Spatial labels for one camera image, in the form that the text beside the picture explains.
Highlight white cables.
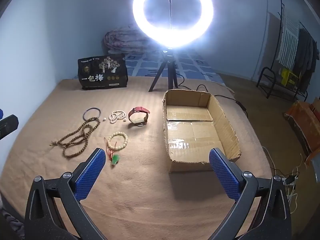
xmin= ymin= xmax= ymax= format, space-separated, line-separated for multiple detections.
xmin=262 ymin=146 xmax=308 ymax=220

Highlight black metal clothes rack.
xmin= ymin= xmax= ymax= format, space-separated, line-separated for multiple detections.
xmin=256 ymin=0 xmax=320 ymax=103

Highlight white ring light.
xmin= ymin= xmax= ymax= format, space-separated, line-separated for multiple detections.
xmin=132 ymin=0 xmax=217 ymax=49

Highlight white pearl necklace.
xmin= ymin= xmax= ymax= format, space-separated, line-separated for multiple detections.
xmin=109 ymin=110 xmax=125 ymax=124

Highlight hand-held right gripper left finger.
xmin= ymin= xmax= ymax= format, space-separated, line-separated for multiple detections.
xmin=24 ymin=148 xmax=106 ymax=240

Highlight folded patterned quilt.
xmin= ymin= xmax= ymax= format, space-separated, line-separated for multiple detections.
xmin=104 ymin=24 xmax=150 ymax=55

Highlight white power strip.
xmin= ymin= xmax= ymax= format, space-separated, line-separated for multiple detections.
xmin=280 ymin=172 xmax=300 ymax=188

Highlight green jade pendant red cord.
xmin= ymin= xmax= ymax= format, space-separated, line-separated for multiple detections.
xmin=104 ymin=137 xmax=121 ymax=166

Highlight grey knitted cloth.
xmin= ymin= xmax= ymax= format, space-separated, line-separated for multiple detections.
xmin=0 ymin=205 xmax=25 ymax=240

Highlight dark hanging clothes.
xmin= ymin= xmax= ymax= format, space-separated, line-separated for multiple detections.
xmin=292 ymin=27 xmax=318 ymax=93

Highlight blue patterned sheet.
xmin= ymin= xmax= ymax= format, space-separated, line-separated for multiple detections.
xmin=124 ymin=50 xmax=225 ymax=83

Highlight black power cable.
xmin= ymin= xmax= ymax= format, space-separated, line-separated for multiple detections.
xmin=175 ymin=74 xmax=248 ymax=118

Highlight red strap wristwatch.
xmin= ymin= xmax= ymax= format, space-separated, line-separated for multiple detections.
xmin=128 ymin=107 xmax=150 ymax=127

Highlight tan blanket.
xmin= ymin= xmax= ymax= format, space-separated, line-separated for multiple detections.
xmin=0 ymin=76 xmax=273 ymax=240

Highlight cream bead bracelet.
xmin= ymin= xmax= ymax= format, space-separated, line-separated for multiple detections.
xmin=107 ymin=132 xmax=128 ymax=151

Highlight black tripod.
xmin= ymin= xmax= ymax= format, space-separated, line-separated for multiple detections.
xmin=148 ymin=49 xmax=178 ymax=92

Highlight white striped cloth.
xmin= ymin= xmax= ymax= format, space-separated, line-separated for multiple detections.
xmin=276 ymin=17 xmax=300 ymax=69

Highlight black printed snack bag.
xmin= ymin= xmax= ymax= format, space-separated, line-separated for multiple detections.
xmin=78 ymin=53 xmax=128 ymax=90

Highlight yellow box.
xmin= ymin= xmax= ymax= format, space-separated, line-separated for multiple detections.
xmin=281 ymin=69 xmax=300 ymax=85

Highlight brown wooden bead necklace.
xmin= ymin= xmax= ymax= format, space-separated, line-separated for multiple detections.
xmin=50 ymin=117 xmax=101 ymax=158

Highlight silver metal bangle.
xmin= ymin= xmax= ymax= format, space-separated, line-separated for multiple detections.
xmin=83 ymin=108 xmax=101 ymax=121

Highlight cardboard box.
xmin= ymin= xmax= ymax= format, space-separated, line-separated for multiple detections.
xmin=162 ymin=89 xmax=242 ymax=173

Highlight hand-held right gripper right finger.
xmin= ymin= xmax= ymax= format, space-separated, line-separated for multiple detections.
xmin=209 ymin=148 xmax=292 ymax=240

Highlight orange box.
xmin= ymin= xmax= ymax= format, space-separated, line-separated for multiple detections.
xmin=284 ymin=100 xmax=320 ymax=165

